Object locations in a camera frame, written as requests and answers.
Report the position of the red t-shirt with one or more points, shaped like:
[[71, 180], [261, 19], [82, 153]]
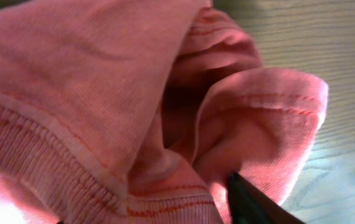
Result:
[[137, 112]]

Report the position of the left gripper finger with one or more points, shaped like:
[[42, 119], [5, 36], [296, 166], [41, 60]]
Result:
[[248, 205]]

